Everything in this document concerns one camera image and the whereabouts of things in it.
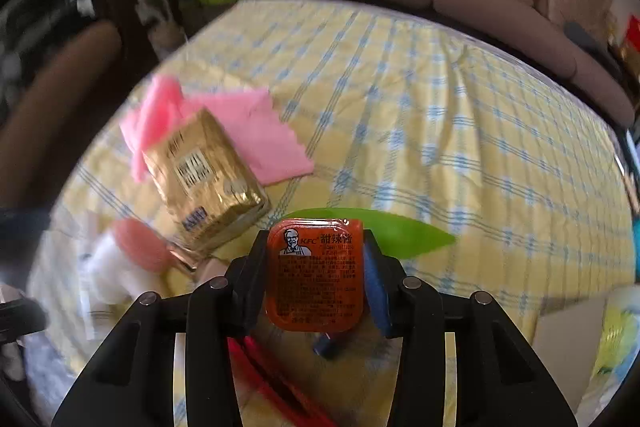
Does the red comb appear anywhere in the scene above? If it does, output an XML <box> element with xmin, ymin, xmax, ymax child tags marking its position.
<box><xmin>227</xmin><ymin>337</ymin><xmax>341</xmax><ymax>427</ymax></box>

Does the orange sauce packet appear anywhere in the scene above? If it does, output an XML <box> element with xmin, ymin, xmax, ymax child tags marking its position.
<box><xmin>266</xmin><ymin>218</ymin><xmax>363</xmax><ymax>333</ymax></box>

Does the white facial brush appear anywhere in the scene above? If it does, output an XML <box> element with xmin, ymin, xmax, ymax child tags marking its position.
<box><xmin>90</xmin><ymin>217</ymin><xmax>173</xmax><ymax>308</ymax></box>

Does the green plastic leaf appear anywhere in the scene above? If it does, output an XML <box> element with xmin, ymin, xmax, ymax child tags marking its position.
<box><xmin>280</xmin><ymin>208</ymin><xmax>457</xmax><ymax>260</ymax></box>

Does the brown chair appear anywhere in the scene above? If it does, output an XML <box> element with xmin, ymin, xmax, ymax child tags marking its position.
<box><xmin>0</xmin><ymin>19</ymin><xmax>123</xmax><ymax>208</ymax></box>

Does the pink cloth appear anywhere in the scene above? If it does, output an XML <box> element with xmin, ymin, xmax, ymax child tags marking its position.
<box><xmin>120</xmin><ymin>74</ymin><xmax>316</xmax><ymax>188</ymax></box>

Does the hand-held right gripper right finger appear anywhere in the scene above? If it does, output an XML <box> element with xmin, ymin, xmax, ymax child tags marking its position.
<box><xmin>361</xmin><ymin>231</ymin><xmax>591</xmax><ymax>427</ymax></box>

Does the white organizer box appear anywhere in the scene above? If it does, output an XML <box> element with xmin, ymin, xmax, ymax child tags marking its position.
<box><xmin>535</xmin><ymin>284</ymin><xmax>640</xmax><ymax>427</ymax></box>

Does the gold foil packet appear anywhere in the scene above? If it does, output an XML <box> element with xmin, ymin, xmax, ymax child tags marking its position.
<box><xmin>142</xmin><ymin>107</ymin><xmax>271</xmax><ymax>258</ymax></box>

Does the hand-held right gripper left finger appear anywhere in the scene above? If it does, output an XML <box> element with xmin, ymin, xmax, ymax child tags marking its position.
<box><xmin>52</xmin><ymin>229</ymin><xmax>271</xmax><ymax>427</ymax></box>

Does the dark blue small object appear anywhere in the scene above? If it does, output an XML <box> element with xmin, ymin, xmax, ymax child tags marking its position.
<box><xmin>312</xmin><ymin>331</ymin><xmax>347</xmax><ymax>358</ymax></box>

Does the red box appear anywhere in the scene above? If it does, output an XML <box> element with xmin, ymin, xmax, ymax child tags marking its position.
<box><xmin>620</xmin><ymin>14</ymin><xmax>640</xmax><ymax>58</ymax></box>

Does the light green puff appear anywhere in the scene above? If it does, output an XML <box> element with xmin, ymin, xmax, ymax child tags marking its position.
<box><xmin>592</xmin><ymin>302</ymin><xmax>638</xmax><ymax>373</ymax></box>

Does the yellow plaid cloth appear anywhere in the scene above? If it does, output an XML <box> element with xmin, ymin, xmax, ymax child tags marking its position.
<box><xmin>27</xmin><ymin>0</ymin><xmax>636</xmax><ymax>427</ymax></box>

